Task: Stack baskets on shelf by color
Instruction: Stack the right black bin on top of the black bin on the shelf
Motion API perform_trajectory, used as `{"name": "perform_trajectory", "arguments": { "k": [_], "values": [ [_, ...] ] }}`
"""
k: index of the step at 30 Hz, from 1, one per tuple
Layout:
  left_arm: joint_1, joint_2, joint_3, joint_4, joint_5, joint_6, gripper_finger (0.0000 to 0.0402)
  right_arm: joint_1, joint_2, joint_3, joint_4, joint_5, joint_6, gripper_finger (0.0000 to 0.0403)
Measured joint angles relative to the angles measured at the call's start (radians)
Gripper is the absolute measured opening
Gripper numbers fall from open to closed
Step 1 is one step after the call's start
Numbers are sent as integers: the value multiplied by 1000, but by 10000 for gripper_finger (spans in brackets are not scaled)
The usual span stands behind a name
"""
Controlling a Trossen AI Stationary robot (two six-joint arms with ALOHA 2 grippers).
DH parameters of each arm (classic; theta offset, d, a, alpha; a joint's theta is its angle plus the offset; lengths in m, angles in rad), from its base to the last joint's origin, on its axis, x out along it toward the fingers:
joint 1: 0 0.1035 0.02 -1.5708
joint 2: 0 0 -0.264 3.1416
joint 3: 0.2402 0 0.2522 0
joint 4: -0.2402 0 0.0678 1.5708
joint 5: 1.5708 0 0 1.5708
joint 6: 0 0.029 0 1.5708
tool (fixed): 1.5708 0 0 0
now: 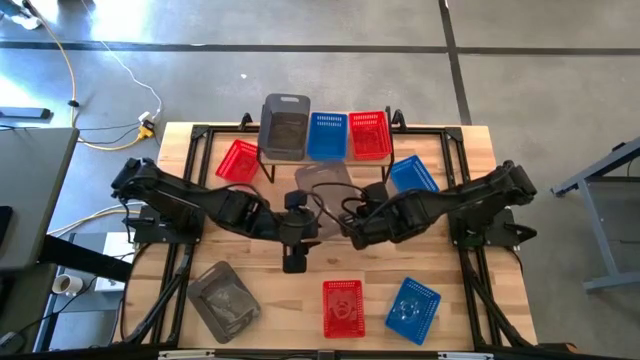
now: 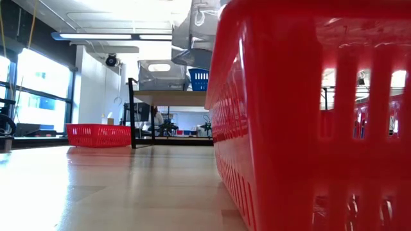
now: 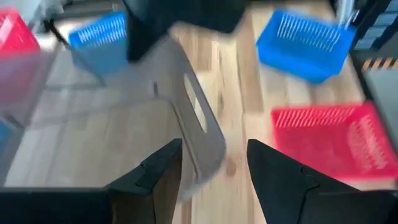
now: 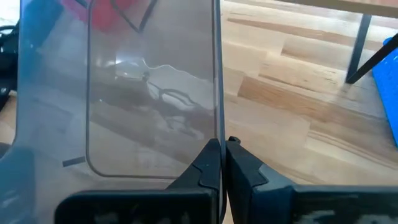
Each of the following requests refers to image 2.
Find blue slotted plastic basket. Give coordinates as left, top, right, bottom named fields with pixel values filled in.
left=188, top=68, right=210, bottom=92

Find grey translucent plastic basket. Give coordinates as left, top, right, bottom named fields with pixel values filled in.
left=171, top=0, right=227, bottom=71
left=137, top=60, right=191, bottom=91

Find red slotted plastic basket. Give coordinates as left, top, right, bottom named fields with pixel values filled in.
left=66, top=123, right=132, bottom=148
left=205, top=0, right=411, bottom=231

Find wood shelf black metal legs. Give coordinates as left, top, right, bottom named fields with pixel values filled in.
left=127, top=77, right=214, bottom=149

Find person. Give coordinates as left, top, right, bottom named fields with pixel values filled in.
left=150, top=107, right=164, bottom=131

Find black computer monitor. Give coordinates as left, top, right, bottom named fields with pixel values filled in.
left=124, top=102, right=151, bottom=122

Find white hanging hook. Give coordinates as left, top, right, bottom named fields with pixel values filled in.
left=113, top=64, right=123, bottom=106

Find long ceiling light bar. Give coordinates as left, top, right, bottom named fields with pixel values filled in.
left=51, top=31, right=173, bottom=42

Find black flat case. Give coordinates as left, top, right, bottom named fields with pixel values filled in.
left=14, top=123, right=57, bottom=138

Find grey metal block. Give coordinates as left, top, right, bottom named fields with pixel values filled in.
left=0, top=136, right=14, bottom=153

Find black window frame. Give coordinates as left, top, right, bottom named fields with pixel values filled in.
left=0, top=47, right=78, bottom=135

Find yellow hanging cable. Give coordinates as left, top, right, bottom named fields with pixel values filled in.
left=27, top=0, right=38, bottom=49
left=0, top=0, right=7, bottom=58

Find black machine frame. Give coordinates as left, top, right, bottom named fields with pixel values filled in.
left=0, top=98, right=17, bottom=136

